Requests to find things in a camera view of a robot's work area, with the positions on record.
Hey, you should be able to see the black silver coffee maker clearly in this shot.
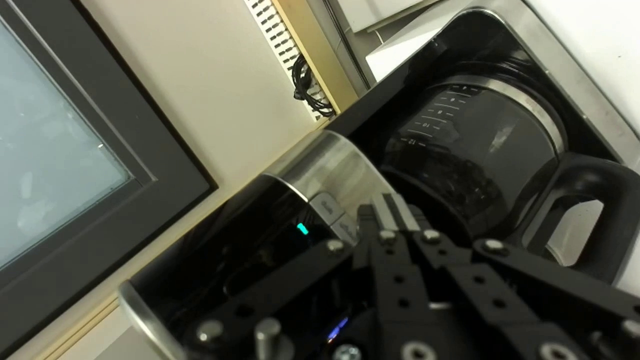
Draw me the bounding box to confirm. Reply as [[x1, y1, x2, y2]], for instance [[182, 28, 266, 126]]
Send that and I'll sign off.
[[121, 0, 640, 360]]

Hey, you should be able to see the black framed window panel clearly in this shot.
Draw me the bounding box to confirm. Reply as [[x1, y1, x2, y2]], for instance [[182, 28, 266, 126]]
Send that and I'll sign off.
[[0, 0, 217, 357]]

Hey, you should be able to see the white vent grille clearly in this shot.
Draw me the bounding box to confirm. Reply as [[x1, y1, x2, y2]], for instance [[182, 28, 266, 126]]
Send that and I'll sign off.
[[245, 0, 336, 120]]

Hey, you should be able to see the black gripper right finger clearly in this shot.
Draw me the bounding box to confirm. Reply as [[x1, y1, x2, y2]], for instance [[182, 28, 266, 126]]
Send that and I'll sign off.
[[382, 194, 640, 360]]

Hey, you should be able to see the black coiled cord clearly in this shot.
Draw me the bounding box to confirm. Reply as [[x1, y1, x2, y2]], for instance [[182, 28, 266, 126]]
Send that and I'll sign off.
[[290, 54, 336, 117]]

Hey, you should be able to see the black glass coffee carafe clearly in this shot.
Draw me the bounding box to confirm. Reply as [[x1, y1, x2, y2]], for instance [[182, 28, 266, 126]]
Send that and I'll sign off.
[[382, 74, 639, 284]]

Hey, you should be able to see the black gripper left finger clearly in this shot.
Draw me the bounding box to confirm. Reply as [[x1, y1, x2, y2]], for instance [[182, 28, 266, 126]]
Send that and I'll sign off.
[[182, 207, 447, 360]]

